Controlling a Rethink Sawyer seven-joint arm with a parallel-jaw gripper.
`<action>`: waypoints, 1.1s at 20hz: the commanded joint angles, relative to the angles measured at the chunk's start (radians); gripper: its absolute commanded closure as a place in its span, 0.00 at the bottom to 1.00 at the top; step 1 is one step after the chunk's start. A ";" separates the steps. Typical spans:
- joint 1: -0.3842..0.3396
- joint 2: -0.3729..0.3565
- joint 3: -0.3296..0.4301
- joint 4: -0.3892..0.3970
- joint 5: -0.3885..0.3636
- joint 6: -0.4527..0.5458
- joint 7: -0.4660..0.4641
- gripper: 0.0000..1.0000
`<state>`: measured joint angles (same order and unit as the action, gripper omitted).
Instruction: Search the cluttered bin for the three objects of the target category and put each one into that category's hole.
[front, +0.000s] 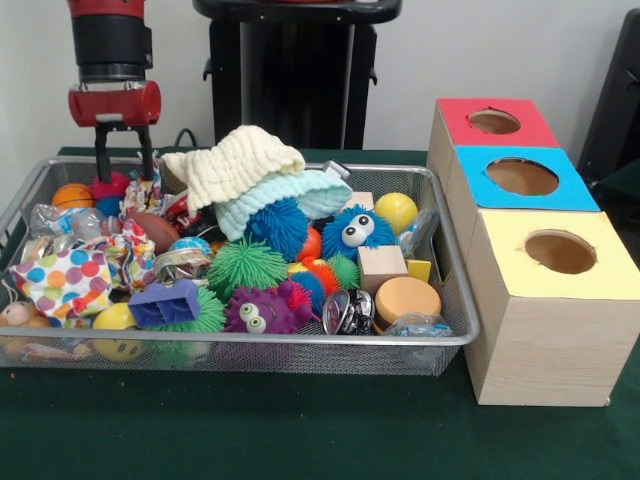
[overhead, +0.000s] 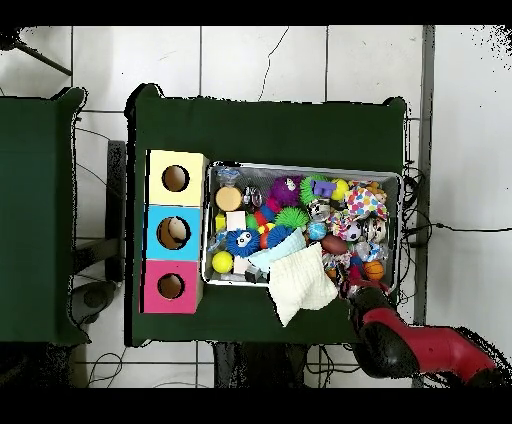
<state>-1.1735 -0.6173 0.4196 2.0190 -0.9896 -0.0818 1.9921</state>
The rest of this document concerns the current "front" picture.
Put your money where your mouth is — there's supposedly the blue fuzzy ball with eyes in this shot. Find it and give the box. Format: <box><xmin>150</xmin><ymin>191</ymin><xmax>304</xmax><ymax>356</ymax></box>
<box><xmin>320</xmin><ymin>205</ymin><xmax>397</xmax><ymax>263</ymax></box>

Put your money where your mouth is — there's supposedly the yellow smiley ball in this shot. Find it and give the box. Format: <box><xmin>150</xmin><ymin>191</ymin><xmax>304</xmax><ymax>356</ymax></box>
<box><xmin>92</xmin><ymin>303</ymin><xmax>147</xmax><ymax>362</ymax></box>

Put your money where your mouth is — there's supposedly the pink spiky ball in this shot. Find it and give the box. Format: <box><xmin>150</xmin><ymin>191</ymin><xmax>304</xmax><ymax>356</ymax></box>
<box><xmin>90</xmin><ymin>170</ymin><xmax>131</xmax><ymax>201</ymax></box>

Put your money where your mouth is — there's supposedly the blue globe ball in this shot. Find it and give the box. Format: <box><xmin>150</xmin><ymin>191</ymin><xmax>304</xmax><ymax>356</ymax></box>
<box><xmin>168</xmin><ymin>237</ymin><xmax>213</xmax><ymax>255</ymax></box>

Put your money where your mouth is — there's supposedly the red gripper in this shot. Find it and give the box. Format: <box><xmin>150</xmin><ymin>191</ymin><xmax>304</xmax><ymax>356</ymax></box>
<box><xmin>67</xmin><ymin>80</ymin><xmax>163</xmax><ymax>184</ymax></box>

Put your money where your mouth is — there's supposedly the brown toy football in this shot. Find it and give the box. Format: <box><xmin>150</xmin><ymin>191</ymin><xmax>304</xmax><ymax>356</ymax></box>
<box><xmin>130</xmin><ymin>210</ymin><xmax>182</xmax><ymax>255</ymax></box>

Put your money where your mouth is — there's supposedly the silver can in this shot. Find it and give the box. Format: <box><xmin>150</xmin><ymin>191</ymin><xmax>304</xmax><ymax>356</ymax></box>
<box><xmin>153</xmin><ymin>248</ymin><xmax>213</xmax><ymax>284</ymax></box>

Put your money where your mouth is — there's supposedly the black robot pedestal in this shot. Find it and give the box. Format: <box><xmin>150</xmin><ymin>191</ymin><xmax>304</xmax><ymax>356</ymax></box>
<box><xmin>193</xmin><ymin>0</ymin><xmax>403</xmax><ymax>151</ymax></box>

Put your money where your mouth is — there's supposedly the purple spiky ball with eyes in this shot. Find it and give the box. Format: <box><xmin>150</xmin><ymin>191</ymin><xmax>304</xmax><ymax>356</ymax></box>
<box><xmin>224</xmin><ymin>280</ymin><xmax>313</xmax><ymax>336</ymax></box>

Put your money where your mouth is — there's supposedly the clear crumpled plastic packet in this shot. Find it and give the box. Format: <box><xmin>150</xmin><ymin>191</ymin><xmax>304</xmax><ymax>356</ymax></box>
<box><xmin>385</xmin><ymin>312</ymin><xmax>456</xmax><ymax>339</ymax></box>

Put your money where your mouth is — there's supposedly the round wooden disc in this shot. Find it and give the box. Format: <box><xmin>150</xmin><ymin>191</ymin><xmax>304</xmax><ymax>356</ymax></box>
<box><xmin>372</xmin><ymin>276</ymin><xmax>443</xmax><ymax>331</ymax></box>

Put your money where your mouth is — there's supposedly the large green spiky ball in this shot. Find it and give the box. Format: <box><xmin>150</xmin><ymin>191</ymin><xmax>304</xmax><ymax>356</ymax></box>
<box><xmin>150</xmin><ymin>286</ymin><xmax>230</xmax><ymax>336</ymax></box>

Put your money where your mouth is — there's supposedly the small orange basketball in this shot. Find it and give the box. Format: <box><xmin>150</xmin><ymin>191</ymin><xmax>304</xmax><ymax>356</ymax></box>
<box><xmin>51</xmin><ymin>183</ymin><xmax>96</xmax><ymax>212</ymax></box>

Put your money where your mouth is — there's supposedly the clear blue plastic packet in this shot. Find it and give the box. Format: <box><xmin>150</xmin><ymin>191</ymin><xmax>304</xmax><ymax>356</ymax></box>
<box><xmin>397</xmin><ymin>210</ymin><xmax>442</xmax><ymax>259</ymax></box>

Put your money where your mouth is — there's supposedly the black chair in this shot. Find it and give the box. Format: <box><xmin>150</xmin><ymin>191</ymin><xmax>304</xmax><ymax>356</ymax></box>
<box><xmin>580</xmin><ymin>10</ymin><xmax>640</xmax><ymax>186</ymax></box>

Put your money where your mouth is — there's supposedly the clear mesh bin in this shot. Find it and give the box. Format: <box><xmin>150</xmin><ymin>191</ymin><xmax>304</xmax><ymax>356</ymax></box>
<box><xmin>0</xmin><ymin>155</ymin><xmax>481</xmax><ymax>376</ymax></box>

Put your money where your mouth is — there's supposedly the cream waffle cloth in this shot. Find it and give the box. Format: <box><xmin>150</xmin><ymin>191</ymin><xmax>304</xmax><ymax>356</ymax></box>
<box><xmin>161</xmin><ymin>125</ymin><xmax>307</xmax><ymax>214</ymax></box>

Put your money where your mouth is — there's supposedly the red black packet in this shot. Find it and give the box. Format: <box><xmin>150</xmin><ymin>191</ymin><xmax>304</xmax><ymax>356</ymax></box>
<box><xmin>165</xmin><ymin>192</ymin><xmax>201</xmax><ymax>233</ymax></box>

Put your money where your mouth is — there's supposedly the mint green knit cloth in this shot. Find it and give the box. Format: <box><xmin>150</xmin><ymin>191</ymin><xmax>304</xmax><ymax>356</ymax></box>
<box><xmin>214</xmin><ymin>168</ymin><xmax>353</xmax><ymax>243</ymax></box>

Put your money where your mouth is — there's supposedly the wooden cube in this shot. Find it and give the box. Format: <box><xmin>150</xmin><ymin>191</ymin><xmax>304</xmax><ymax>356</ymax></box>
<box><xmin>357</xmin><ymin>245</ymin><xmax>409</xmax><ymax>294</ymax></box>

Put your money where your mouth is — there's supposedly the polka dot cloth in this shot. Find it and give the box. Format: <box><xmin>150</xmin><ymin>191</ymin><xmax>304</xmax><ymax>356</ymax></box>
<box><xmin>10</xmin><ymin>235</ymin><xmax>151</xmax><ymax>328</ymax></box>

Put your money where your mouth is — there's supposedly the wooden box with three holes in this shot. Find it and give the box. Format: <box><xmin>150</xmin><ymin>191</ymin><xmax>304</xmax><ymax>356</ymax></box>
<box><xmin>427</xmin><ymin>97</ymin><xmax>640</xmax><ymax>408</ymax></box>

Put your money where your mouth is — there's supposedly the purple plastic block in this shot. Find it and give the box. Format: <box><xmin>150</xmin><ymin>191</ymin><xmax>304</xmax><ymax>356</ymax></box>
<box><xmin>128</xmin><ymin>279</ymin><xmax>202</xmax><ymax>329</ymax></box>

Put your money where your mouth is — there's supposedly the small green spiky ball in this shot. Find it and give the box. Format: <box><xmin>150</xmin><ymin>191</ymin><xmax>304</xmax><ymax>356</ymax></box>
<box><xmin>205</xmin><ymin>238</ymin><xmax>289</xmax><ymax>299</ymax></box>

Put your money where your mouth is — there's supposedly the yellow block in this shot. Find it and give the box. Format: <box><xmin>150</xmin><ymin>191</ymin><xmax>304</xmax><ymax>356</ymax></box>
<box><xmin>405</xmin><ymin>258</ymin><xmax>433</xmax><ymax>285</ymax></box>

